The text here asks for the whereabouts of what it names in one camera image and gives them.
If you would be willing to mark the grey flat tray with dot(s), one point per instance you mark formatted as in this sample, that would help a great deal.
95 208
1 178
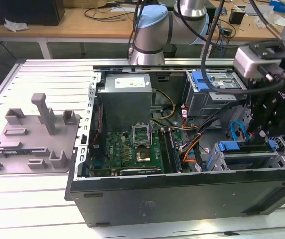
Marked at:
267 10

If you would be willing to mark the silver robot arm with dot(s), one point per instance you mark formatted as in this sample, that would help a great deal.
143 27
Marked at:
182 30

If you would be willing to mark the black PC case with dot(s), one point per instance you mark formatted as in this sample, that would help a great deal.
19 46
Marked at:
182 199

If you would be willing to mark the grey parts rack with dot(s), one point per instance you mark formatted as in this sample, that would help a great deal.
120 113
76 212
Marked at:
33 139

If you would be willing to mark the blue cardboard box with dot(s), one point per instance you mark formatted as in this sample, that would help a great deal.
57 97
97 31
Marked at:
282 6

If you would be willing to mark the green RAM stick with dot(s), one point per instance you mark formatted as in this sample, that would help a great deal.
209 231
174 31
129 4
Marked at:
15 152

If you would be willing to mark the black case fan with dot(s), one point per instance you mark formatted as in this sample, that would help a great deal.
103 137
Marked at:
103 134

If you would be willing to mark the RAM stick with chips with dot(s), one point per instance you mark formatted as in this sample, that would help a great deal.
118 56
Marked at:
175 152

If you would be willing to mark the white plastic packaging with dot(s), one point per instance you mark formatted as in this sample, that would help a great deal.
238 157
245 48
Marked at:
274 21

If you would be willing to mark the black graphics card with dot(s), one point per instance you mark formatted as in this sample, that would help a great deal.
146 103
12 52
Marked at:
140 171

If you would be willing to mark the black computer tower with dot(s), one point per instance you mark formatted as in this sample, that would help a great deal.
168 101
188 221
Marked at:
33 12

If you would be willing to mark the black waste bin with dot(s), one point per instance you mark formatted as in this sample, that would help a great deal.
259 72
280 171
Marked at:
170 51

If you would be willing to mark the metal locking lever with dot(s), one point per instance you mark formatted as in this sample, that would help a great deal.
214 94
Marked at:
152 129

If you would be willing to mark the silver disk bay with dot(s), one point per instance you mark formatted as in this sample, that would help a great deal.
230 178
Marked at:
252 155

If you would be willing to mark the CPU socket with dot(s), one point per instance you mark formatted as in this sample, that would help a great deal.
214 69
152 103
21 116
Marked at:
143 155

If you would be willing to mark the blue plastic drive latch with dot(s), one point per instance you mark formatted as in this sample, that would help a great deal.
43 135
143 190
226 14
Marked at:
203 82

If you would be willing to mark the green motherboard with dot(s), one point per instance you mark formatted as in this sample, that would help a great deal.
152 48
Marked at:
117 149

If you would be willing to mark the small black box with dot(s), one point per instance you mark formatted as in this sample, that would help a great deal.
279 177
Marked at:
236 17

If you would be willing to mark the grey power supply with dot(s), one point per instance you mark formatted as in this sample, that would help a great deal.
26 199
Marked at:
122 104

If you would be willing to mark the white plastic bag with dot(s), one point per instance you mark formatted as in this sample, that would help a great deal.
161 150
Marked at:
15 26

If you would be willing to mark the hard disk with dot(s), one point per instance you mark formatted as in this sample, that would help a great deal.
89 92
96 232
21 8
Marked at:
229 146

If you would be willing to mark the grey metal drive cage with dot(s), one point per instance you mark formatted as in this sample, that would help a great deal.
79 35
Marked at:
207 104

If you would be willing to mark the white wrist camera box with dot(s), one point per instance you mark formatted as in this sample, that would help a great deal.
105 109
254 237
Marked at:
247 62

